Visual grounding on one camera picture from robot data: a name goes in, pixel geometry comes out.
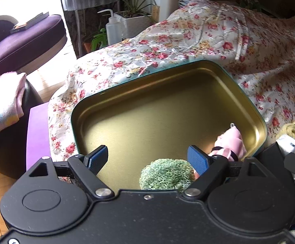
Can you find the pale green looped scrubber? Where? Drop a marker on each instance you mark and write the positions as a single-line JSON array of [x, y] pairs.
[[166, 174]]

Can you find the black book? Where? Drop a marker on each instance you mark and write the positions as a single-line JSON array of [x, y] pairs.
[[36, 17]]

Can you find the pink plush pig toy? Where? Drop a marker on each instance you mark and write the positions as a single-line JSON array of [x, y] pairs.
[[230, 142]]

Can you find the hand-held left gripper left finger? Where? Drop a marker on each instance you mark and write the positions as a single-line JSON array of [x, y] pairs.
[[99, 158]]

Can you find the purple box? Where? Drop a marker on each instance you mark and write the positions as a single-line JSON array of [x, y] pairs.
[[36, 134]]

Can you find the pink towel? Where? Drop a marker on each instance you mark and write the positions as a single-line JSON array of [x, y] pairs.
[[2, 101]]

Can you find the potted plant white pot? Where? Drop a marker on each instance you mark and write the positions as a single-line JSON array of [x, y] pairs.
[[134, 22]]

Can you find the small dark orange box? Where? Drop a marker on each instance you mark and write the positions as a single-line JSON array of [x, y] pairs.
[[18, 28]]

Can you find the floral bedspread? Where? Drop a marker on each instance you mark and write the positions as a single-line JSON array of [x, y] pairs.
[[213, 40]]

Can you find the gold tin box teal rim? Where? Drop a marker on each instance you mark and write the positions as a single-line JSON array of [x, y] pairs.
[[147, 122]]

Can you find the purple chaise lounge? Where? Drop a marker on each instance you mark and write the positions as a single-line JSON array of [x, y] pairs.
[[22, 45]]

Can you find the white blue packet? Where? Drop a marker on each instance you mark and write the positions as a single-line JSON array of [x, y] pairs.
[[287, 143]]

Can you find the yellow knit cloth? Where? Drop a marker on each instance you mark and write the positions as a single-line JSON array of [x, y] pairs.
[[293, 129]]

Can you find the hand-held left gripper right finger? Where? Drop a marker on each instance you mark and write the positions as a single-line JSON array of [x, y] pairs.
[[197, 161]]

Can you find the dark chair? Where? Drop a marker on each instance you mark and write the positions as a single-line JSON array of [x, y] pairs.
[[7, 155]]

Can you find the white squeeze wash bottle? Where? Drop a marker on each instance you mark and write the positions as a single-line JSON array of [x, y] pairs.
[[111, 30]]

